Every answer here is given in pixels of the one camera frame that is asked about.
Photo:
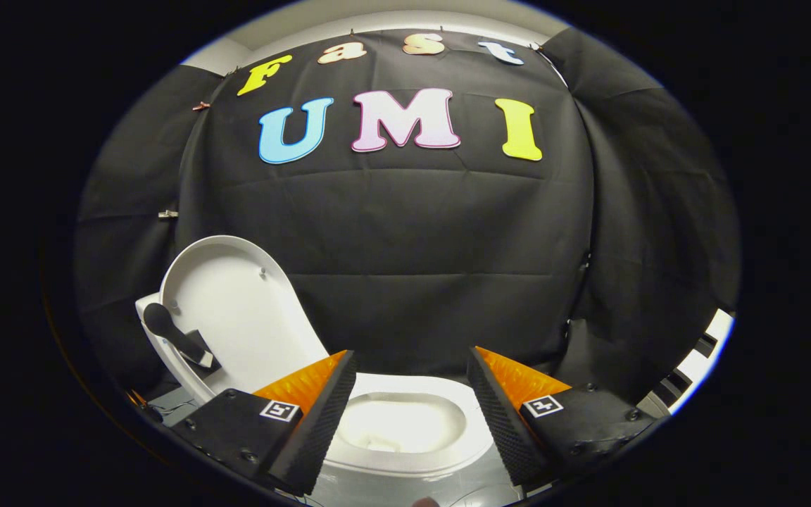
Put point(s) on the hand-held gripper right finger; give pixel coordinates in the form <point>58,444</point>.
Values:
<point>500,422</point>

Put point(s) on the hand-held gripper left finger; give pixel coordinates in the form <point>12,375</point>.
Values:
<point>317,422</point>

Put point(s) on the white toilet lid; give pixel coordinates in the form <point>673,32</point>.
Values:
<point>250,310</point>

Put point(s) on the white toilet bowl with seat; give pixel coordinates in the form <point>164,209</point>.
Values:
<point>405,458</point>

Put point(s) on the small orange object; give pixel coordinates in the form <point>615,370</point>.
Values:
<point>135,398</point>

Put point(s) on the white and black cabinet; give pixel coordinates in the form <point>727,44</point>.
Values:
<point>687,366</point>

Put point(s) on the black backdrop cloth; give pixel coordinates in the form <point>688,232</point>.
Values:
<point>412,232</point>

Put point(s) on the metal cloth clip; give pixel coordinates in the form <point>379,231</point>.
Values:
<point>167,213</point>

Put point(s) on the pink cloth clip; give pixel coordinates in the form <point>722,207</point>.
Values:
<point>201,105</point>

